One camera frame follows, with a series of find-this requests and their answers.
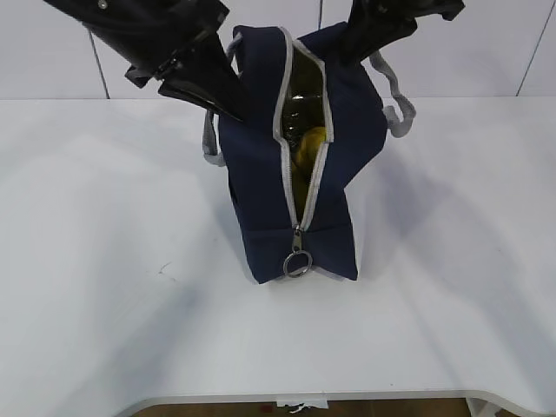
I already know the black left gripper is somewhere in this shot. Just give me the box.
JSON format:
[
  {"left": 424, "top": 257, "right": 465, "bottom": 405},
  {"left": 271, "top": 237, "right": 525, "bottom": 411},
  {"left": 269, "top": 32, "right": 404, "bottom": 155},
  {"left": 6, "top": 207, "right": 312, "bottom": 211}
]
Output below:
[{"left": 125, "top": 8, "right": 249, "bottom": 121}]

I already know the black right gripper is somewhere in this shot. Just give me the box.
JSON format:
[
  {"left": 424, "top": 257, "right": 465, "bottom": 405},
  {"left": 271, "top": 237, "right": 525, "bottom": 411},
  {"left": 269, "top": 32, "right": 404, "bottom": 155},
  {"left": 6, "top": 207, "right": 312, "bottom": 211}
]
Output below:
[{"left": 341, "top": 0, "right": 465, "bottom": 64}]

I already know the navy blue lunch bag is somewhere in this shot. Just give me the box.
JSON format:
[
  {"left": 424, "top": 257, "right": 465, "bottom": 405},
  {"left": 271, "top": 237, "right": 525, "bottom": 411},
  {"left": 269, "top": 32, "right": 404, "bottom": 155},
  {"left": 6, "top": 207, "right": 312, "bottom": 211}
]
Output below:
[{"left": 202, "top": 23, "right": 415, "bottom": 283}]

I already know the green lidded glass container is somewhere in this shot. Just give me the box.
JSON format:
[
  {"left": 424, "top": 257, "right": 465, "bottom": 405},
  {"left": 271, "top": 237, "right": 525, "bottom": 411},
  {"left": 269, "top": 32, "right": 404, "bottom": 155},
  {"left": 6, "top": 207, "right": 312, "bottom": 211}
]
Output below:
[{"left": 281, "top": 46, "right": 325, "bottom": 151}]

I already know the yellow banana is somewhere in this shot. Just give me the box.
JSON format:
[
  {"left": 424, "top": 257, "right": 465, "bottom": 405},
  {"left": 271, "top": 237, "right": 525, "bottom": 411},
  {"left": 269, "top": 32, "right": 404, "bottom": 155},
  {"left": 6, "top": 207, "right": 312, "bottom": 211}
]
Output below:
[{"left": 292, "top": 127, "right": 327, "bottom": 182}]

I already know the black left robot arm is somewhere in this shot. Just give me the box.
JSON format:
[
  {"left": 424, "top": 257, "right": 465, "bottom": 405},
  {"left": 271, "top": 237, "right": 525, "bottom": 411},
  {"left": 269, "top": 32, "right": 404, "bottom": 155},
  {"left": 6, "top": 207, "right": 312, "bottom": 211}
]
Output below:
[{"left": 49, "top": 0, "right": 248, "bottom": 120}]

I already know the white tape piece under table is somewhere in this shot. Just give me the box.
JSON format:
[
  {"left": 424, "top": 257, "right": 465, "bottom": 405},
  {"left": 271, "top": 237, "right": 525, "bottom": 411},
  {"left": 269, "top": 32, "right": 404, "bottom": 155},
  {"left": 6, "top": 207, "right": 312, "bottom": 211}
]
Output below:
[{"left": 275, "top": 394, "right": 329, "bottom": 414}]

